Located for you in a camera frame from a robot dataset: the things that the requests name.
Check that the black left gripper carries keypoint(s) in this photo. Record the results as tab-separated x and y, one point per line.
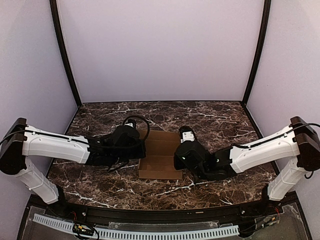
141	149

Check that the brown cardboard box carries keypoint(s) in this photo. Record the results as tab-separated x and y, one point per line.
159	161

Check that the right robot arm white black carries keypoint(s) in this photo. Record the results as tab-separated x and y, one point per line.
298	141

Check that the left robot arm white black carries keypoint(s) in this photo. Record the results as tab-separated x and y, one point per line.
22	141

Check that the small green circuit board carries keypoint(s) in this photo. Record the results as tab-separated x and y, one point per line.
81	229

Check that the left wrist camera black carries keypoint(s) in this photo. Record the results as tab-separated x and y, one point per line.
131	123

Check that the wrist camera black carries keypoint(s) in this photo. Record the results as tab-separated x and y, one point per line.
131	123
186	133

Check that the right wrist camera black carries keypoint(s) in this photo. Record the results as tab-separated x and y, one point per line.
186	133

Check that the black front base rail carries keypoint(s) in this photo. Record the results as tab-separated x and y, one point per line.
239	213

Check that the left black frame post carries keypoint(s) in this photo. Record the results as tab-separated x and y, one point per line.
63	52

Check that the black frame post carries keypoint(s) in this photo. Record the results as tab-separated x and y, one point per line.
63	52
258	50

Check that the right black frame post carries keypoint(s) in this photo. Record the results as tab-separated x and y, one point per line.
258	50

